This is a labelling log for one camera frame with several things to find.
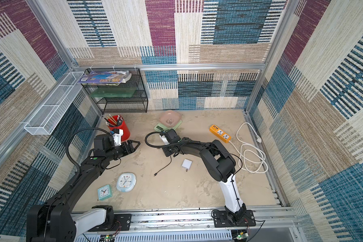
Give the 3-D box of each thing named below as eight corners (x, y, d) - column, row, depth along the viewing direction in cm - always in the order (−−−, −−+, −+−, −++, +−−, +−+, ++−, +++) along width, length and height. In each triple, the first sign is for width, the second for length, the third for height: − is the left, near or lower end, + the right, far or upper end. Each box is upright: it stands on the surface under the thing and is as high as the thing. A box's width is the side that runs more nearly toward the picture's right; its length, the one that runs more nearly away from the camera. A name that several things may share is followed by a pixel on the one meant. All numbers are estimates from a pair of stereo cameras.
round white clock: (116, 192, 84) (113, 190, 82) (120, 174, 91) (118, 172, 88) (134, 192, 84) (132, 190, 82) (137, 174, 91) (136, 172, 88)
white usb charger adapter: (180, 169, 92) (180, 167, 90) (184, 159, 96) (184, 158, 94) (188, 172, 91) (189, 170, 89) (192, 162, 95) (192, 160, 93)
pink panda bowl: (157, 120, 116) (156, 117, 113) (169, 111, 122) (169, 107, 119) (172, 130, 110) (171, 127, 107) (183, 120, 116) (183, 116, 113)
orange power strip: (207, 130, 110) (207, 128, 108) (212, 125, 113) (212, 123, 111) (227, 144, 103) (228, 142, 101) (232, 138, 105) (233, 136, 103)
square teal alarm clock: (101, 200, 82) (98, 199, 80) (99, 190, 85) (97, 189, 83) (112, 195, 84) (110, 193, 81) (111, 185, 87) (109, 183, 85)
